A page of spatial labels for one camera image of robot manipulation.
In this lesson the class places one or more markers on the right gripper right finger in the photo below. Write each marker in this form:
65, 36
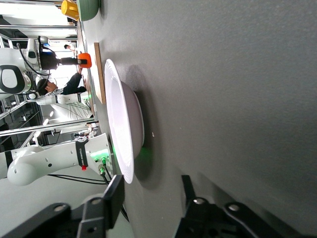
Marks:
198, 218

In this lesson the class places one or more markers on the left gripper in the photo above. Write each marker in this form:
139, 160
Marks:
48, 59

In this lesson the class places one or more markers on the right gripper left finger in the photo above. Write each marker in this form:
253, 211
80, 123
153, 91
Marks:
114, 198

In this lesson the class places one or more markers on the white round plate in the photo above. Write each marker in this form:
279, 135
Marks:
123, 119

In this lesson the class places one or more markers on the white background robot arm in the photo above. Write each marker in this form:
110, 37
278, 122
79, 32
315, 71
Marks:
62, 98

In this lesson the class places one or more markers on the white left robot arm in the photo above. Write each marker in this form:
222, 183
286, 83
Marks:
49, 158

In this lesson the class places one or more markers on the distant person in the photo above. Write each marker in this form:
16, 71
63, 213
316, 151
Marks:
70, 46

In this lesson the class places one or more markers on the person with black hair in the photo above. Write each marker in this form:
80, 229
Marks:
69, 85

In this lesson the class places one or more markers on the bamboo cutting board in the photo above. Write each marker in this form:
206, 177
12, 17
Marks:
100, 74

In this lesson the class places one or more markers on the yellow cup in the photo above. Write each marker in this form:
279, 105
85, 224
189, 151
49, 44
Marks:
70, 10

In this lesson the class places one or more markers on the pale green bowl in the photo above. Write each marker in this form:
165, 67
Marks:
88, 10

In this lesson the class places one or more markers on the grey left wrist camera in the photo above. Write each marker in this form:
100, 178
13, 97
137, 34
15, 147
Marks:
43, 41

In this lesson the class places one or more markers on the metal frame beam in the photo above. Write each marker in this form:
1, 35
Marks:
49, 127

